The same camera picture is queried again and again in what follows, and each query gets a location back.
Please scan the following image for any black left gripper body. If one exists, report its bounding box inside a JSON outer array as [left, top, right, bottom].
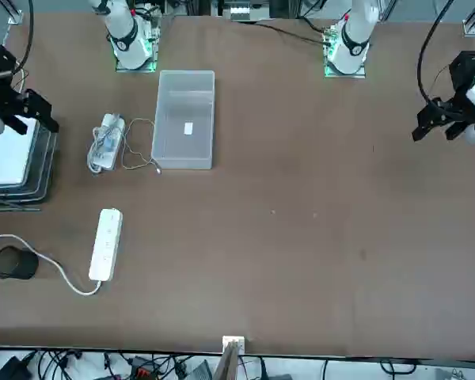
[[449, 50, 475, 106]]

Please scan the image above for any small white mount bracket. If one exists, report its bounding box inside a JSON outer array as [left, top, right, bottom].
[[222, 335, 246, 355]]

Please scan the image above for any thin black cable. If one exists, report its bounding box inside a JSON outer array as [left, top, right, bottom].
[[231, 18, 333, 45]]

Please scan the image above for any clear plastic bin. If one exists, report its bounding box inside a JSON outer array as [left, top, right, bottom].
[[150, 70, 216, 171]]

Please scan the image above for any camera mount post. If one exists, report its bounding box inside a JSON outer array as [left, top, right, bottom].
[[212, 340, 241, 380]]

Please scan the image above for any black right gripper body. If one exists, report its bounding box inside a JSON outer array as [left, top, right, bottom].
[[0, 43, 25, 116]]

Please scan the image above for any pale data cable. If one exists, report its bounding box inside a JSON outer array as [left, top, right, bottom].
[[7, 66, 27, 96]]

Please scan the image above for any metal mesh document tray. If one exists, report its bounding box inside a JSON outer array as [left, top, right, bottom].
[[0, 114, 60, 215]]

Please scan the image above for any blue-cased phone charger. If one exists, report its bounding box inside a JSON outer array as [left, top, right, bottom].
[[99, 127, 122, 154]]

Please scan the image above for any white power strip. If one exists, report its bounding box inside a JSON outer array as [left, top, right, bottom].
[[88, 208, 124, 283]]

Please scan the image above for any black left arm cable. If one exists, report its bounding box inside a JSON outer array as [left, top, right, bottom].
[[417, 0, 456, 104]]

